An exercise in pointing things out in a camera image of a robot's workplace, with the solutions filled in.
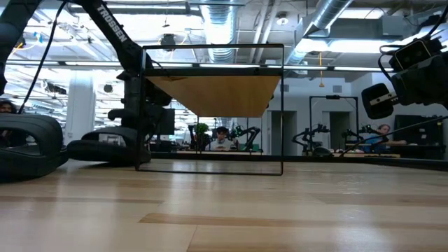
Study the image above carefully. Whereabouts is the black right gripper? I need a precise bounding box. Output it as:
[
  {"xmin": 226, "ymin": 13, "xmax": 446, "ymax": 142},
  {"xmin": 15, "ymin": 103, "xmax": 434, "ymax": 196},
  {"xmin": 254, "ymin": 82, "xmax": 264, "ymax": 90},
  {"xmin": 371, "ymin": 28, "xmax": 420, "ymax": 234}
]
[{"xmin": 361, "ymin": 52, "xmax": 448, "ymax": 120}]

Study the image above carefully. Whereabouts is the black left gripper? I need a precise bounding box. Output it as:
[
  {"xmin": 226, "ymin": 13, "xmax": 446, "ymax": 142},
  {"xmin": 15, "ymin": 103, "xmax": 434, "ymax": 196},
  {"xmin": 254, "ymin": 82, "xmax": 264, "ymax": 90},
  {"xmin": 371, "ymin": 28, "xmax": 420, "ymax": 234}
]
[{"xmin": 108, "ymin": 66, "xmax": 172, "ymax": 129}]

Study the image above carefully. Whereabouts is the black rubber slide sandal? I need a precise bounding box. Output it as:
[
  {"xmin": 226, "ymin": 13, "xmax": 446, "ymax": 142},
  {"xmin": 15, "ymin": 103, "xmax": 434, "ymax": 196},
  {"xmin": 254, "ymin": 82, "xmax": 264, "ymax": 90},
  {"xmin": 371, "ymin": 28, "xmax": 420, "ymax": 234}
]
[
  {"xmin": 66, "ymin": 125, "xmax": 153, "ymax": 165},
  {"xmin": 0, "ymin": 113, "xmax": 69, "ymax": 183}
]

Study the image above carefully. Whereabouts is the background black monitor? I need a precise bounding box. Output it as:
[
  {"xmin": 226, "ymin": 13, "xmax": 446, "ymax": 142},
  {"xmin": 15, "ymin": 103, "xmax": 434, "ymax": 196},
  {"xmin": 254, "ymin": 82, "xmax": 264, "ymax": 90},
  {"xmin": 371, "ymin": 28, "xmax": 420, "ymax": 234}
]
[
  {"xmin": 393, "ymin": 114, "xmax": 445, "ymax": 146},
  {"xmin": 155, "ymin": 108, "xmax": 176, "ymax": 136}
]

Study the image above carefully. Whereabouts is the person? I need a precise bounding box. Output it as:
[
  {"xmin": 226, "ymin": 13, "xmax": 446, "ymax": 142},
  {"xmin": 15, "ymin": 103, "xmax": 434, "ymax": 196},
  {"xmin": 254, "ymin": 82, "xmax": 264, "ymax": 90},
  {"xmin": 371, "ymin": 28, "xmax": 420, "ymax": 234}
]
[
  {"xmin": 0, "ymin": 99, "xmax": 18, "ymax": 148},
  {"xmin": 360, "ymin": 123, "xmax": 409, "ymax": 146},
  {"xmin": 206, "ymin": 125, "xmax": 239, "ymax": 152}
]

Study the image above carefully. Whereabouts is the small background plant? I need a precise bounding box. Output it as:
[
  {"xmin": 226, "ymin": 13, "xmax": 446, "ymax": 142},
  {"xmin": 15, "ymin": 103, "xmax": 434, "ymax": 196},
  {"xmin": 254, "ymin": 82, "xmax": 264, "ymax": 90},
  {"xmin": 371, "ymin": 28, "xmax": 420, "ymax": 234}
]
[{"xmin": 194, "ymin": 122, "xmax": 210, "ymax": 151}]

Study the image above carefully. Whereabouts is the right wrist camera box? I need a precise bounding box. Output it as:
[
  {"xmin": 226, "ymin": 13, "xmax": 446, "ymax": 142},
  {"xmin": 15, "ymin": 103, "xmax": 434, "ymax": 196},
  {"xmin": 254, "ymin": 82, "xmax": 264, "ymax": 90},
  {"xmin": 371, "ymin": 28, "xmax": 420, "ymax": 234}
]
[{"xmin": 388, "ymin": 36, "xmax": 442, "ymax": 73}]

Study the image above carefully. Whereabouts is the wooden shelf black metal frame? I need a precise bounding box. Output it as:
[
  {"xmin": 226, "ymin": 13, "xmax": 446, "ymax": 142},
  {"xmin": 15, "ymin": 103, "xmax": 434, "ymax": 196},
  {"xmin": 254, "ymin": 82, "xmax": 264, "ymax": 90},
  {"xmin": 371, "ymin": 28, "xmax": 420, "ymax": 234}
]
[{"xmin": 134, "ymin": 43, "xmax": 285, "ymax": 176}]

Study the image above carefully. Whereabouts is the background black metal frame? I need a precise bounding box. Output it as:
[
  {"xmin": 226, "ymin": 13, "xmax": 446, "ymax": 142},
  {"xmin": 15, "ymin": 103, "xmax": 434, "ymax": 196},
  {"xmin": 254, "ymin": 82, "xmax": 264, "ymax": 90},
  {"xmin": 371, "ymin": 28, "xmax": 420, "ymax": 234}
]
[{"xmin": 309, "ymin": 94, "xmax": 361, "ymax": 155}]

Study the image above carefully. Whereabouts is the silver ventilation duct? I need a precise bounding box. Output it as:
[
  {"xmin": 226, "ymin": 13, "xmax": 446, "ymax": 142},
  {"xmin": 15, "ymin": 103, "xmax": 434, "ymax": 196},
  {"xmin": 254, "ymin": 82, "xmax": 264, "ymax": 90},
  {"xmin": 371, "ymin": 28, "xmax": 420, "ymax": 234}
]
[
  {"xmin": 201, "ymin": 0, "xmax": 241, "ymax": 64},
  {"xmin": 285, "ymin": 0, "xmax": 354, "ymax": 66}
]

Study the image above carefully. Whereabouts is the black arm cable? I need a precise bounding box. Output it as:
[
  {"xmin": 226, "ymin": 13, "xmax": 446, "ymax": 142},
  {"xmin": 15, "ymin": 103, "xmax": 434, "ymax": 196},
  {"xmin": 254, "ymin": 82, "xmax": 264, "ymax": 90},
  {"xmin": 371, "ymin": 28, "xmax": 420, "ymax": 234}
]
[{"xmin": 17, "ymin": 0, "xmax": 68, "ymax": 113}]

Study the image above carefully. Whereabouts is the black aluminium rig frame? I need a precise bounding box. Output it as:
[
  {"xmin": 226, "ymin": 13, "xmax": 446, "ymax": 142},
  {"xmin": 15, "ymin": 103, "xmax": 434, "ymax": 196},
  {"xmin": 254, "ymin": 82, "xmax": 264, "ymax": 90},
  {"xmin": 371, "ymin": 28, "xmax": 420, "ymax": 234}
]
[{"xmin": 150, "ymin": 150, "xmax": 448, "ymax": 172}]

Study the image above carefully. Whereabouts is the yellow hanging cord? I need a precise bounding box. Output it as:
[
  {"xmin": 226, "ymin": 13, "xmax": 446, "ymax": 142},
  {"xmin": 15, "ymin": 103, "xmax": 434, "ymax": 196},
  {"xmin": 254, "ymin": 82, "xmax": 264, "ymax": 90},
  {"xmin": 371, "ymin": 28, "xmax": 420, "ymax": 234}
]
[{"xmin": 317, "ymin": 52, "xmax": 325, "ymax": 88}]

